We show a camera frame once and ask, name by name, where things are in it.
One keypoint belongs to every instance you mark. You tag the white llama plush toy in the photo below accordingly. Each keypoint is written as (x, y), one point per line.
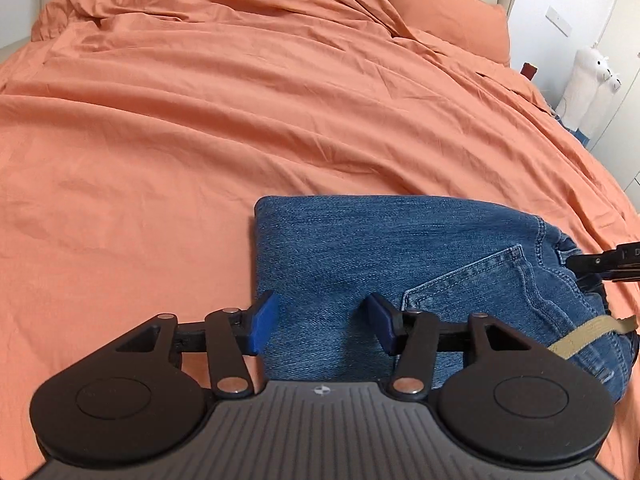
(605, 105)
(580, 85)

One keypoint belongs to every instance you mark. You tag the orange duvet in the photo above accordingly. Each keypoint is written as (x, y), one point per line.
(200, 135)

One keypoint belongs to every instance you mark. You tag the white wall socket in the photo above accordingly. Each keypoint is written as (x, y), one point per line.
(558, 21)

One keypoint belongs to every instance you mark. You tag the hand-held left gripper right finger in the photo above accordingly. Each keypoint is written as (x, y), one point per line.
(382, 322)

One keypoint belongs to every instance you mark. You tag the orange pillow with flower print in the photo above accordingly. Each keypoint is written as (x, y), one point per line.
(440, 15)

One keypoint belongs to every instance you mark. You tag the white wardrobe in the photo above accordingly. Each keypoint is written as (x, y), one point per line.
(620, 85)

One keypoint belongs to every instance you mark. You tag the dark red cup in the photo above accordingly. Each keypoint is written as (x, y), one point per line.
(529, 70)

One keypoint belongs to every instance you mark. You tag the blue denim pants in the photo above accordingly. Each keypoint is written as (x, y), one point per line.
(325, 260)

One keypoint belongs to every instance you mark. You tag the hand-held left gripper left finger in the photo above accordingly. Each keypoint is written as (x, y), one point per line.
(262, 322)

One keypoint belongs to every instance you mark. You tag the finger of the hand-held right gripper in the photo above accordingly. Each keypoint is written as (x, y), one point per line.
(600, 264)

